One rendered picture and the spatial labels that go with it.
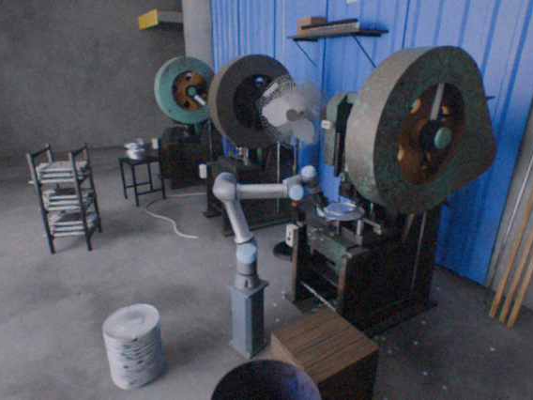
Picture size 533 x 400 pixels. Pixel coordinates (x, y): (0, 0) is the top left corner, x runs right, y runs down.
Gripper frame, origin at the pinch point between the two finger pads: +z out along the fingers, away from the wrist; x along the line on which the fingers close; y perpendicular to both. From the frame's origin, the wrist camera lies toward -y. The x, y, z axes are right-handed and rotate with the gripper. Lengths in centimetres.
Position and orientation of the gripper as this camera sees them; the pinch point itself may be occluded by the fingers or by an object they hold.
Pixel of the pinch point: (322, 214)
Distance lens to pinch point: 221.2
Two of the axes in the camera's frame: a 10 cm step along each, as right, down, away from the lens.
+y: 5.4, 3.0, -7.9
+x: 7.6, -5.7, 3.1
